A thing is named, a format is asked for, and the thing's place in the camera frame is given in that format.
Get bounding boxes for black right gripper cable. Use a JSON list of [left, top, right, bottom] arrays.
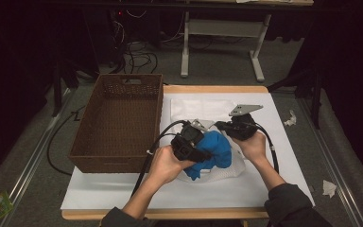
[[254, 122, 281, 175]]

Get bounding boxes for white metal desk frame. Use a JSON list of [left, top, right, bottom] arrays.
[[180, 10, 272, 83]]

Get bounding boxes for brown woven basket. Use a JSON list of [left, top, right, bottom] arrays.
[[68, 73, 165, 174]]

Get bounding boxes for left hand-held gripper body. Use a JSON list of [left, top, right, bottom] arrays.
[[170, 118, 216, 163]]

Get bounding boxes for person's right hand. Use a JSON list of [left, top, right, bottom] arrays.
[[231, 131, 270, 165]]

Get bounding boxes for tangle of black cables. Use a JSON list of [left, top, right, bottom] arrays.
[[112, 40, 159, 76]]

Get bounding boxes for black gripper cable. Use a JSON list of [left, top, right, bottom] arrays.
[[254, 122, 281, 175], [130, 119, 191, 198]]

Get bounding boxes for dark computer case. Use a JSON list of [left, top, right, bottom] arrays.
[[108, 8, 160, 48]]

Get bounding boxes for blue cloth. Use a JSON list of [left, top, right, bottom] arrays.
[[182, 130, 233, 182]]

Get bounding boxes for crumpled white paper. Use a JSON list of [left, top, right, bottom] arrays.
[[322, 179, 337, 199], [284, 109, 298, 128]]

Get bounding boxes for black stand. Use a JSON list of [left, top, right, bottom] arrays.
[[50, 58, 80, 118], [266, 67, 325, 131]]

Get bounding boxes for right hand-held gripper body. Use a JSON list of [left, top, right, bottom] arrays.
[[228, 104, 265, 142]]

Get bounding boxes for wooden table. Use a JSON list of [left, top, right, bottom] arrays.
[[60, 84, 316, 221]]

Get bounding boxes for white table cover board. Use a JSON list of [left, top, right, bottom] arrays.
[[60, 92, 316, 212]]

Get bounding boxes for white mesh laundry bag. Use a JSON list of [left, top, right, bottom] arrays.
[[169, 98, 248, 183]]

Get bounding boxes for black floor cable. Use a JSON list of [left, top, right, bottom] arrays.
[[45, 105, 88, 177]]

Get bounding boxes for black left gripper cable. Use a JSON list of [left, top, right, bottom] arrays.
[[130, 119, 191, 198]]

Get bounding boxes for metal floor rail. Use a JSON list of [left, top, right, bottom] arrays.
[[0, 88, 74, 227], [298, 97, 362, 227]]

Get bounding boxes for person's left hand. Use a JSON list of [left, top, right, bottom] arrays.
[[147, 145, 197, 186]]

